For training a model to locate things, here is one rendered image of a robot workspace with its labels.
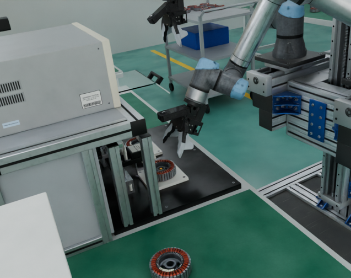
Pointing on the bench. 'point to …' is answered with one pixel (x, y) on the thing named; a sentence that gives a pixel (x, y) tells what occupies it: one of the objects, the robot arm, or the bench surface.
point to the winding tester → (49, 78)
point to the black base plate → (145, 211)
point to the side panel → (62, 198)
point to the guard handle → (156, 76)
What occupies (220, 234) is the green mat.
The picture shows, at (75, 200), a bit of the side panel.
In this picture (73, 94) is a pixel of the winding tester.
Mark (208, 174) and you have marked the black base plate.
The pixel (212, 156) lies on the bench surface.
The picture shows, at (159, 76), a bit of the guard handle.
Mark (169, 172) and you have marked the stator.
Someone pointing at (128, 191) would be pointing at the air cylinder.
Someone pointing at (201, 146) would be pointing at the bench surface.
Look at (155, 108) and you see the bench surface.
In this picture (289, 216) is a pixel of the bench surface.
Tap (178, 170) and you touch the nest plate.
